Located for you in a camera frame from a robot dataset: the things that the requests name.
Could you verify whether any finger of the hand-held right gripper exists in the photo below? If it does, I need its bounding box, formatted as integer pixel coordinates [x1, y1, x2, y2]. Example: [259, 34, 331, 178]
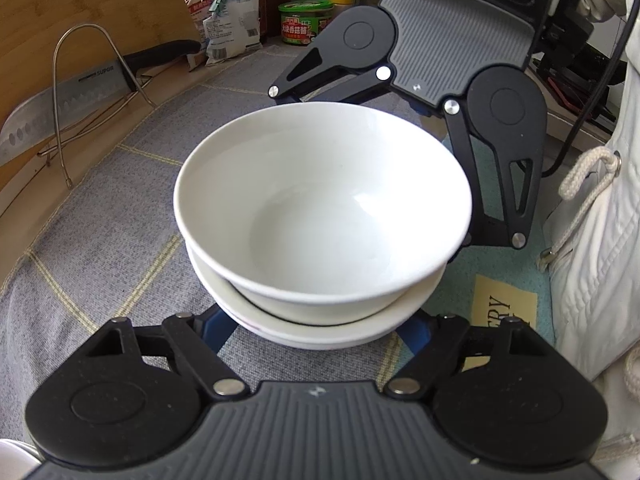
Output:
[267, 45, 396, 108]
[442, 97, 546, 266]

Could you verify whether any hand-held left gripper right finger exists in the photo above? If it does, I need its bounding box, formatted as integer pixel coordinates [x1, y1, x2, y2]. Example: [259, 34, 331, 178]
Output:
[384, 310, 545, 398]

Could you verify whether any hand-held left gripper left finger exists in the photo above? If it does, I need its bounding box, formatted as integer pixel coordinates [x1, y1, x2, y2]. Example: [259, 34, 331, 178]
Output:
[91, 307, 251, 399]

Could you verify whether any white pink-floral bowl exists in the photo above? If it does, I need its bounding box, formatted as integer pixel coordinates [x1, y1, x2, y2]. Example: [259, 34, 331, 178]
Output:
[186, 240, 447, 352]
[173, 102, 473, 326]

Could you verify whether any green lid jar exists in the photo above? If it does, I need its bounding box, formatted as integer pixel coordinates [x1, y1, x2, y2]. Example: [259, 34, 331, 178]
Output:
[278, 0, 335, 49]

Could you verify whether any white jacket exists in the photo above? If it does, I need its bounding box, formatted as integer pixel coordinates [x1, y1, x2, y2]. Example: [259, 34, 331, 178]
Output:
[537, 0, 640, 480]

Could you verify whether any white plastic packet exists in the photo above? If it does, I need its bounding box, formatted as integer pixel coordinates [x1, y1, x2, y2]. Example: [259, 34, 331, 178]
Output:
[202, 0, 264, 66]

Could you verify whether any grey checked cloth mat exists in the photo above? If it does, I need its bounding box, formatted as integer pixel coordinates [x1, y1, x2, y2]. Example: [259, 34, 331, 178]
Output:
[0, 45, 556, 461]

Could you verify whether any red and white packet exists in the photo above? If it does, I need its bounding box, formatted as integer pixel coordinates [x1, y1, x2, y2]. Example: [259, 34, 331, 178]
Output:
[184, 0, 226, 68]

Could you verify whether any bamboo cutting board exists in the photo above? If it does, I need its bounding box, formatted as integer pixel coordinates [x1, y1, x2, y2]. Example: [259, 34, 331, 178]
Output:
[0, 0, 197, 128]

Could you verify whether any black cable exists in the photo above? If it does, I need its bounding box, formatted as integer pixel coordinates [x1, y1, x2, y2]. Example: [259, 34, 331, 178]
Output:
[542, 20, 633, 178]

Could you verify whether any steel cleaver black handle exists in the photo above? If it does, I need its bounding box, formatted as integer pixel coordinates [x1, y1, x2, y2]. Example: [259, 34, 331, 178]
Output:
[0, 40, 201, 168]

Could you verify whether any metal wire knife rack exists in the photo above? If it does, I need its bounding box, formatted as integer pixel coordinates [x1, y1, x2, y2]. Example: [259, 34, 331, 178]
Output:
[37, 25, 158, 188]

